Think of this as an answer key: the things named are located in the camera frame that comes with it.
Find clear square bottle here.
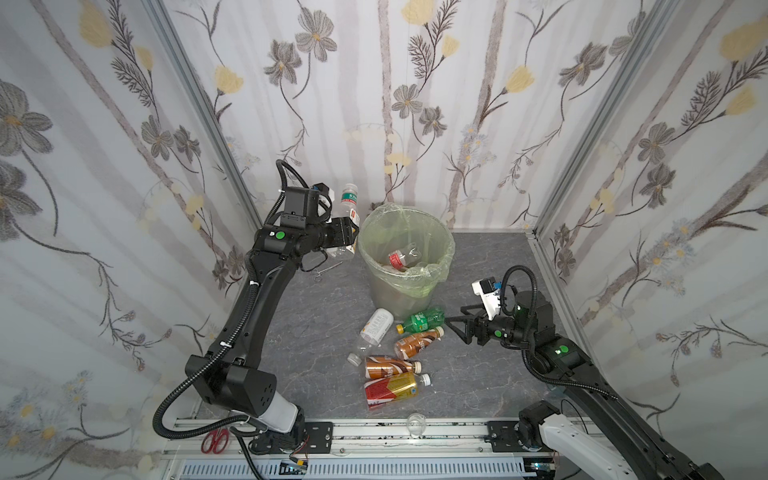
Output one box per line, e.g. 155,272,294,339
337,183,360,260

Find small red label bottle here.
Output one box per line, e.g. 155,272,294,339
388,242,422,271

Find green soda bottle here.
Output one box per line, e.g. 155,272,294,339
396,307,445,335

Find brown coffee bottle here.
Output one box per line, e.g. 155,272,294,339
364,355,422,380
394,326,445,360

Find white label bottle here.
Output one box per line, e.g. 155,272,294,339
346,308,394,366

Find red yellow tea bottle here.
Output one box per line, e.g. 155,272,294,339
364,372,432,409

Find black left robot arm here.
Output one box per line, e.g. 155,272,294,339
152,160,360,451

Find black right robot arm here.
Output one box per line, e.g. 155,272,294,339
445,265,722,479

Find green translucent bin liner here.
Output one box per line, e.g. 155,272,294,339
358,202,457,299

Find green plastic waste bin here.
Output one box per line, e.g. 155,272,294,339
359,205,455,320

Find small metal scissors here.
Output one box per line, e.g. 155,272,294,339
313,261,344,283

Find clear glass bulb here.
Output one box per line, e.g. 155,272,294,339
406,413,427,438

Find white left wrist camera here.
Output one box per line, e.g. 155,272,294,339
312,182,334,210

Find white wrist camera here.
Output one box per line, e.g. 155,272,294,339
472,277,501,320
312,182,334,210

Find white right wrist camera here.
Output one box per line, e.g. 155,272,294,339
472,277,501,320

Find aluminium rail base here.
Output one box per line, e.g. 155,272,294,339
161,416,652,463

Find red handled scissors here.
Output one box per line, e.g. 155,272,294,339
200,428,230,455

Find white slotted cable duct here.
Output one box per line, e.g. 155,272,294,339
175,457,536,479

